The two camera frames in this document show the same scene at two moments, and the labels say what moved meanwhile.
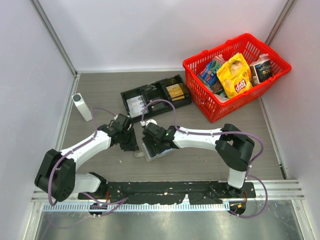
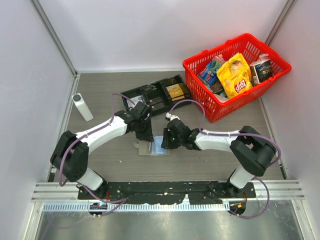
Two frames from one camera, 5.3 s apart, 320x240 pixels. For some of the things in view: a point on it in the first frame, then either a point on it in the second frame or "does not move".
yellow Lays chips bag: x=235 y=76 does not move
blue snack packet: x=209 y=74 does not move
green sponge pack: x=215 y=64 does not move
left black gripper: x=133 y=145 to x=148 y=135
